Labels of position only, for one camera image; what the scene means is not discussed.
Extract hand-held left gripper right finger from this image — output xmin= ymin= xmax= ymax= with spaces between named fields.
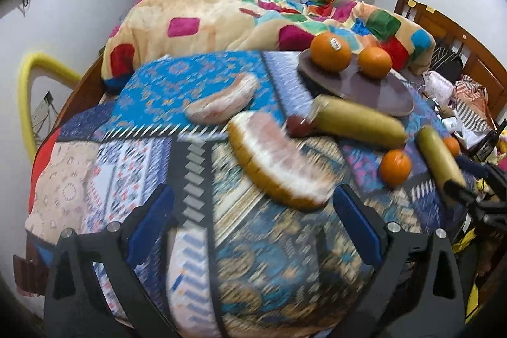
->
xmin=333 ymin=183 xmax=466 ymax=338

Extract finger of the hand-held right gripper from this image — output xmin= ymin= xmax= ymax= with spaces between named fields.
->
xmin=455 ymin=156 xmax=507 ymax=194
xmin=443 ymin=180 xmax=507 ymax=233

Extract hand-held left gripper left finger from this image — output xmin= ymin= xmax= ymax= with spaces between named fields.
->
xmin=43 ymin=184 xmax=187 ymax=338

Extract short yellow-green banana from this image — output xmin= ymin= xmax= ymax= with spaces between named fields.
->
xmin=415 ymin=125 xmax=467 ymax=196

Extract large pomelo slice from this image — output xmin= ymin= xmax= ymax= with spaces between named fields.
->
xmin=227 ymin=110 xmax=342 ymax=211

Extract yellow toy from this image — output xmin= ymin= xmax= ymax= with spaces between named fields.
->
xmin=475 ymin=177 xmax=502 ymax=204

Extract dark glass bottle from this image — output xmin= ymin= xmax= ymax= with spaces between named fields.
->
xmin=474 ymin=120 xmax=507 ymax=164

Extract small tangerine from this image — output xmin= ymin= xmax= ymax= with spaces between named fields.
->
xmin=441 ymin=136 xmax=461 ymax=158
xmin=379 ymin=149 xmax=413 ymax=187

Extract striped cloth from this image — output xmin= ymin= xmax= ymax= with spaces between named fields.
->
xmin=453 ymin=79 xmax=496 ymax=133

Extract pink quilted bag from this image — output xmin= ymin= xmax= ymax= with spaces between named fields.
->
xmin=422 ymin=70 xmax=455 ymax=105

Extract long yellow-green banana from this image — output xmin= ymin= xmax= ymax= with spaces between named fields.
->
xmin=311 ymin=94 xmax=408 ymax=149

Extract black bag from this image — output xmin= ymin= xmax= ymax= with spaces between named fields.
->
xmin=430 ymin=45 xmax=465 ymax=74

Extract dark red apple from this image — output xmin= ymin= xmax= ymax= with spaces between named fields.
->
xmin=286 ymin=115 xmax=318 ymax=137

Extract wooden headboard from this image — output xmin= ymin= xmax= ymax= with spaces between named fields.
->
xmin=393 ymin=0 xmax=507 ymax=117

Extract brown round plate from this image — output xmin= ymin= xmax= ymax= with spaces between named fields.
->
xmin=297 ymin=48 xmax=416 ymax=118

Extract plain orange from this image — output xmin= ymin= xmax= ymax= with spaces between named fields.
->
xmin=357 ymin=46 xmax=394 ymax=80

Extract small pomelo slice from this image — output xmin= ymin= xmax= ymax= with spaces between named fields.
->
xmin=184 ymin=73 xmax=260 ymax=125

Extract white paper bag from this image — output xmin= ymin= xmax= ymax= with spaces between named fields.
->
xmin=31 ymin=90 xmax=60 ymax=137

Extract large orange with sticker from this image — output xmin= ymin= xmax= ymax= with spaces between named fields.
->
xmin=309 ymin=31 xmax=353 ymax=73

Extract colourful patchwork blanket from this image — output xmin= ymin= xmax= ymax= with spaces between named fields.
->
xmin=101 ymin=0 xmax=437 ymax=93

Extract wooden bed frame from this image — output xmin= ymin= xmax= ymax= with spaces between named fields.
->
xmin=51 ymin=52 xmax=109 ymax=133

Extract yellow chair frame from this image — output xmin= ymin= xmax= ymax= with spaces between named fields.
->
xmin=19 ymin=52 xmax=83 ymax=164

